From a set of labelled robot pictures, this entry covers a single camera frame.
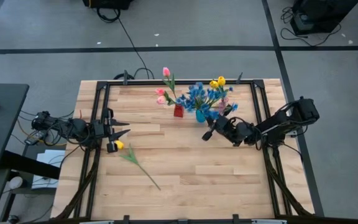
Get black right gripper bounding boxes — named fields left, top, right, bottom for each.
left=201, top=114, right=255, bottom=147

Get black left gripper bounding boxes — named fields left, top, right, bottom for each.
left=93, top=108, right=132, bottom=154

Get blue artificial flower bunch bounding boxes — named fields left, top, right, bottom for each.
left=175, top=82, right=220, bottom=113
left=205, top=86, right=239, bottom=121

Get yellow artificial tulip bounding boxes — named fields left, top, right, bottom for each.
left=114, top=139, right=162, bottom=191
left=217, top=76, right=229, bottom=100
left=209, top=80, right=226, bottom=100

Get pink artificial tulip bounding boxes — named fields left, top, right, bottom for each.
left=162, top=67, right=178, bottom=106
left=156, top=95, right=177, bottom=106
left=154, top=88, right=175, bottom=106

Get purple glass vase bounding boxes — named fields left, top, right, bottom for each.
left=218, top=96, right=231, bottom=116

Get teal glass vase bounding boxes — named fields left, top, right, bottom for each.
left=195, top=108, right=207, bottom=123

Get red glass vase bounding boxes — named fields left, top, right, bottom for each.
left=173, top=104, right=185, bottom=118

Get white paper sheets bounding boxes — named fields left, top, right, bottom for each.
left=31, top=149, right=65, bottom=190

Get black desk leg bar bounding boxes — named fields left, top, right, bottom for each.
left=0, top=151, right=62, bottom=180

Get white round object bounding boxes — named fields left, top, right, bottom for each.
left=8, top=176, right=24, bottom=190

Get grey side desk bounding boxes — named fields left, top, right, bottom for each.
left=0, top=83, right=30, bottom=174

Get black stand base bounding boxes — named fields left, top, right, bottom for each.
left=82, top=0, right=134, bottom=10

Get black equipment box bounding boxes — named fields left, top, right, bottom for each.
left=290, top=0, right=358, bottom=35

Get black aluminium table frame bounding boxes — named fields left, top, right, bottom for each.
left=53, top=71, right=315, bottom=222

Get black cable loop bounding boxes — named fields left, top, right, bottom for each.
left=113, top=72, right=135, bottom=81

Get black floor cable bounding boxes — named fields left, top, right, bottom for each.
left=96, top=7, right=155, bottom=80

